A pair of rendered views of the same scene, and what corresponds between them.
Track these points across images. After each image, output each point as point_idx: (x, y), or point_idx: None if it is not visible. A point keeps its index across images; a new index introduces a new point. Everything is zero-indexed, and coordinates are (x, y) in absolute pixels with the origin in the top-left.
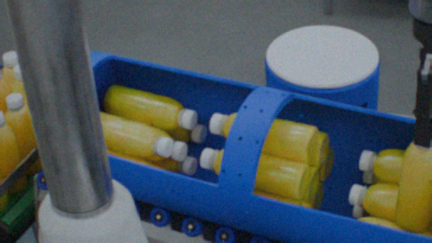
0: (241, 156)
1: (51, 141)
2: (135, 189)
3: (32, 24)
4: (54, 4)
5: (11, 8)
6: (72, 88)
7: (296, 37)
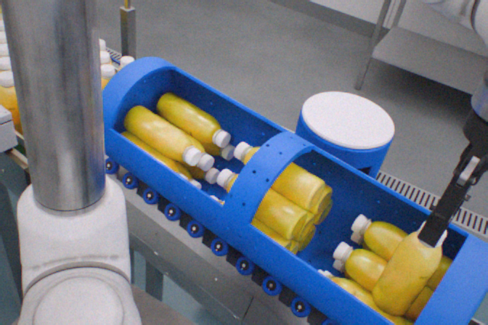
0: (250, 188)
1: (31, 129)
2: (155, 185)
3: None
4: None
5: None
6: (61, 77)
7: (331, 98)
